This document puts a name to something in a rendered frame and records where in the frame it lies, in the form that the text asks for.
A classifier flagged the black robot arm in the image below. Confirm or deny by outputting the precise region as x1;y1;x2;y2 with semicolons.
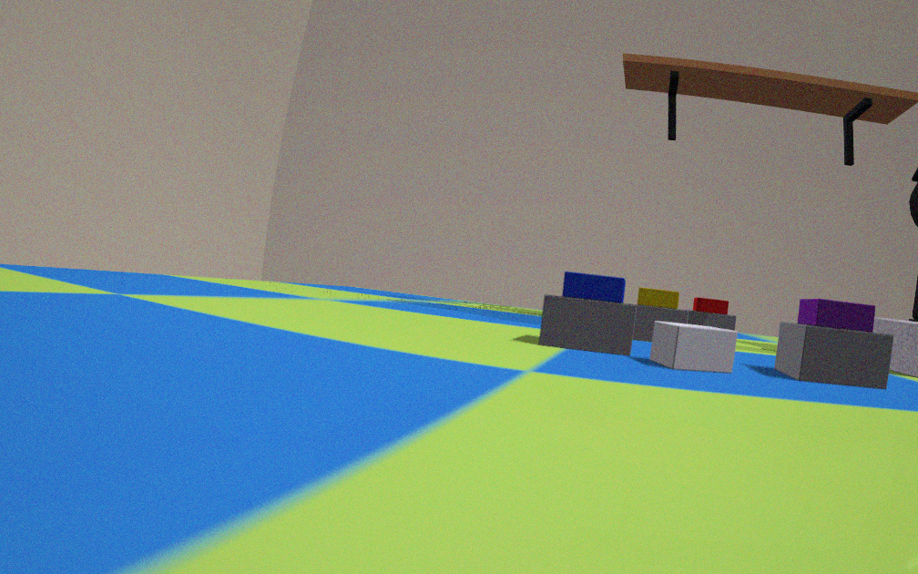
909;168;918;322

